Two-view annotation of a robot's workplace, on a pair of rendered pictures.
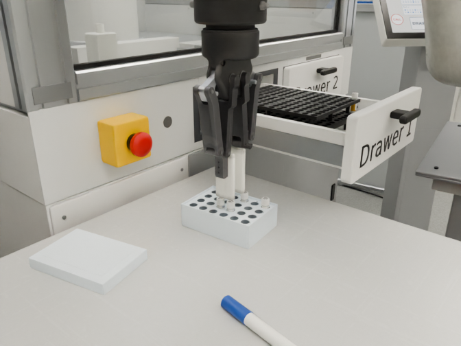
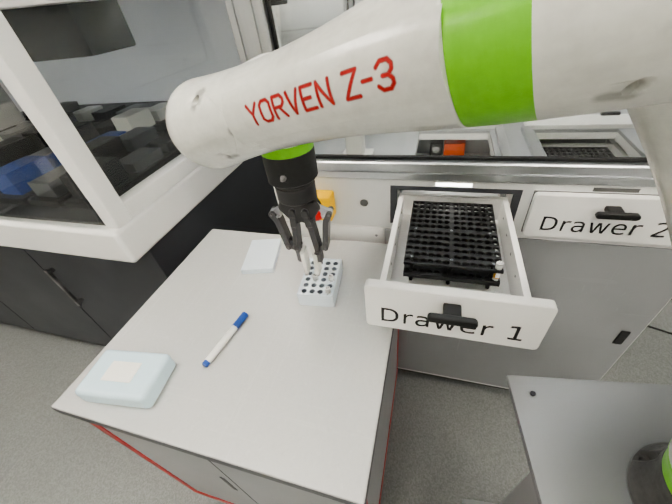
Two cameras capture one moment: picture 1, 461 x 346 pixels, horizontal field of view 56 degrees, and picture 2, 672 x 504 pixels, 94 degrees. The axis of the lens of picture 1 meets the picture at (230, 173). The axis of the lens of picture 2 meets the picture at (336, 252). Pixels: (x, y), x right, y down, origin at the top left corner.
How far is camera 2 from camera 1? 0.73 m
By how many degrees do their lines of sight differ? 61
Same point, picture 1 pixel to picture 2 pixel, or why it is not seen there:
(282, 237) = (320, 315)
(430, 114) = not seen: outside the picture
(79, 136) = not seen: hidden behind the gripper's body
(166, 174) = (362, 233)
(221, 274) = (271, 303)
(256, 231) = (307, 300)
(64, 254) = (258, 247)
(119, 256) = (262, 263)
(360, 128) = (372, 294)
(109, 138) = not seen: hidden behind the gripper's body
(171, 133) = (367, 210)
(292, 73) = (542, 201)
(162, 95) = (360, 185)
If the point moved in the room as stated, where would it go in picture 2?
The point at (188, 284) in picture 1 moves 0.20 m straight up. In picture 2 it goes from (258, 295) to (232, 231)
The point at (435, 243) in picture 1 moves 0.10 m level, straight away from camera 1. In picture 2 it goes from (360, 408) to (420, 410)
